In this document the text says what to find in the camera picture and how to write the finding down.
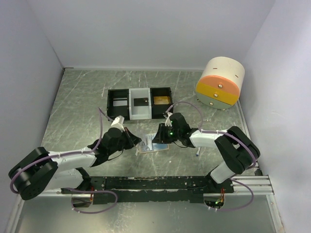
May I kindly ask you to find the white middle tray bin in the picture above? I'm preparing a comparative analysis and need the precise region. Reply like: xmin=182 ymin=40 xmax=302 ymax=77
xmin=129 ymin=88 xmax=152 ymax=120

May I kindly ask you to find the black tray bin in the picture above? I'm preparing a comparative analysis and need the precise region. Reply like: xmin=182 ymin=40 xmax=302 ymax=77
xmin=150 ymin=87 xmax=173 ymax=119
xmin=106 ymin=89 xmax=130 ymax=120

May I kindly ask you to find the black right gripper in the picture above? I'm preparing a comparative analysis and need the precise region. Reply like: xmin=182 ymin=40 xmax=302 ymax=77
xmin=152 ymin=123 xmax=181 ymax=144

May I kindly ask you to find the silver magstripe card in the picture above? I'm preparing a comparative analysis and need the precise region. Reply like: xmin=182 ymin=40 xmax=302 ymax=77
xmin=140 ymin=133 xmax=156 ymax=152

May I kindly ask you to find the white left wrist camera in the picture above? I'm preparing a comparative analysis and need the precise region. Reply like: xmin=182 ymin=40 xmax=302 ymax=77
xmin=110 ymin=116 xmax=125 ymax=132

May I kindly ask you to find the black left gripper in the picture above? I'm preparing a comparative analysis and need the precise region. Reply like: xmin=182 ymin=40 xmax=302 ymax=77
xmin=108 ymin=127 xmax=142 ymax=155

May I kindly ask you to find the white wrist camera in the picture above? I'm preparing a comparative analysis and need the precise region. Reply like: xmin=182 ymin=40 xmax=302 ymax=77
xmin=110 ymin=116 xmax=125 ymax=132
xmin=164 ymin=112 xmax=172 ymax=127

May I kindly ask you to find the black left tray bin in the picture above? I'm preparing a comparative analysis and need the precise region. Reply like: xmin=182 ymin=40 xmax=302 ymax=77
xmin=106 ymin=89 xmax=130 ymax=120

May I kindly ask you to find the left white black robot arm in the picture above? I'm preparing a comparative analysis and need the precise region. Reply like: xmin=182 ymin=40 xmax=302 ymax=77
xmin=8 ymin=128 xmax=141 ymax=200

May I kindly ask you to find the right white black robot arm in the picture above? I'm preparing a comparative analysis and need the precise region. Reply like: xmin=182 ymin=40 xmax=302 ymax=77
xmin=152 ymin=113 xmax=260 ymax=193

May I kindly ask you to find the beige leather card holder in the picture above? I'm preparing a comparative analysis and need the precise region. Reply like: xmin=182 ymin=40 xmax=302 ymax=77
xmin=137 ymin=143 xmax=170 ymax=154

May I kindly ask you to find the black right tray bin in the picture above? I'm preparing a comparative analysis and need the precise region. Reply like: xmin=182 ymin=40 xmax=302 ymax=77
xmin=150 ymin=87 xmax=173 ymax=119

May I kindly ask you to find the cream round drawer cabinet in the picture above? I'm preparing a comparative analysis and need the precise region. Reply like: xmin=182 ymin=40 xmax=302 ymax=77
xmin=195 ymin=56 xmax=245 ymax=110

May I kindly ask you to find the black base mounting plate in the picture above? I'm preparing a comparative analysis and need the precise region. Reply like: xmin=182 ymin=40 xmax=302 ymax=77
xmin=60 ymin=176 xmax=235 ymax=204

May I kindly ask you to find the white card in bin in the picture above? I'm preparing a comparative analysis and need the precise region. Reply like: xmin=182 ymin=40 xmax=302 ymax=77
xmin=112 ymin=98 xmax=128 ymax=107

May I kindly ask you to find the gold card in bin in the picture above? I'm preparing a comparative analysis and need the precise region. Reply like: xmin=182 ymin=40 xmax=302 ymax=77
xmin=153 ymin=96 xmax=171 ymax=105

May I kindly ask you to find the black card in bin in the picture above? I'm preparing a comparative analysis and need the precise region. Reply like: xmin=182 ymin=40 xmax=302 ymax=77
xmin=134 ymin=98 xmax=149 ymax=107

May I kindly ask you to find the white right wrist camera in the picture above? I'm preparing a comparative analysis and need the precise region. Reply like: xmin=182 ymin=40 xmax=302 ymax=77
xmin=164 ymin=112 xmax=172 ymax=127

